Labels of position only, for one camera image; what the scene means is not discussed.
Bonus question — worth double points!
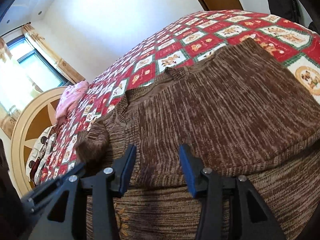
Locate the brown knit sweater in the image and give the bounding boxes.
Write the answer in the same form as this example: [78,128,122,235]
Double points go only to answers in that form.
[75,38,319,239]

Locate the cartoon print pillow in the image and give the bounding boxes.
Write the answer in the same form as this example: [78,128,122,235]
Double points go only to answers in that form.
[25,125,57,186]

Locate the cream wooden headboard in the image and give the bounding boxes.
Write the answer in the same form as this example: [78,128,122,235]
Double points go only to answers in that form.
[10,87,66,197]

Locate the pink folded blanket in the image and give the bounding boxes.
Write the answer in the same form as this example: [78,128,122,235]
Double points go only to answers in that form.
[55,81,89,126]

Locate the beige patterned curtain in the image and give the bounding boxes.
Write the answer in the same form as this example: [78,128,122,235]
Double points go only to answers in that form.
[21,23,85,84]

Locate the red patchwork bear bedspread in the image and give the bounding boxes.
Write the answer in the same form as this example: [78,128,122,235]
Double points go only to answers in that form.
[37,10,319,182]

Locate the black hanging bag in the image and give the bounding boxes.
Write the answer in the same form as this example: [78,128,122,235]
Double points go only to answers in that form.
[267,0,300,23]

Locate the window with dark frame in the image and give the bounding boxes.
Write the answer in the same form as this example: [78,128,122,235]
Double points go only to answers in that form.
[1,35,70,112]

